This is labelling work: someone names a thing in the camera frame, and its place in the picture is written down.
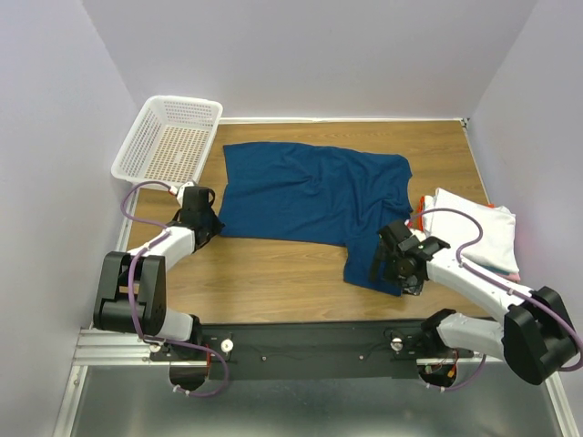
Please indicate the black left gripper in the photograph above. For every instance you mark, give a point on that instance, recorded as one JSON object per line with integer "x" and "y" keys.
{"x": 217, "y": 225}

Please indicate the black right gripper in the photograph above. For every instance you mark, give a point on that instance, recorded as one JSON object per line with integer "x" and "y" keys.
{"x": 410, "y": 284}

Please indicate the blue t-shirt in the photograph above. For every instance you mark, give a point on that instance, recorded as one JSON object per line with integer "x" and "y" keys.
{"x": 316, "y": 194}

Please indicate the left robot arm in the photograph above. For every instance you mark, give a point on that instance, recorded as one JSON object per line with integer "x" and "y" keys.
{"x": 132, "y": 289}

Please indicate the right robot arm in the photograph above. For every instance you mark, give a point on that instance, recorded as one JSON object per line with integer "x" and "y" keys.
{"x": 530, "y": 330}

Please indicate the white plastic laundry basket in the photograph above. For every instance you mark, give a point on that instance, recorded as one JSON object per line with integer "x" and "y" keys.
{"x": 169, "y": 141}

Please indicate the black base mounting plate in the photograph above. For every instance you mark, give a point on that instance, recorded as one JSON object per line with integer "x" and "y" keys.
{"x": 378, "y": 366}

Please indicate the white folded t-shirt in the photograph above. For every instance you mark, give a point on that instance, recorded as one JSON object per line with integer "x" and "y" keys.
{"x": 495, "y": 246}

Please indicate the pink folded t-shirt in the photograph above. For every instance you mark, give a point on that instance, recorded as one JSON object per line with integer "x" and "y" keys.
{"x": 506, "y": 275}

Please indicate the aluminium frame rail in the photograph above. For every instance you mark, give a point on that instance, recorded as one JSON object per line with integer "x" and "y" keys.
{"x": 114, "y": 348}

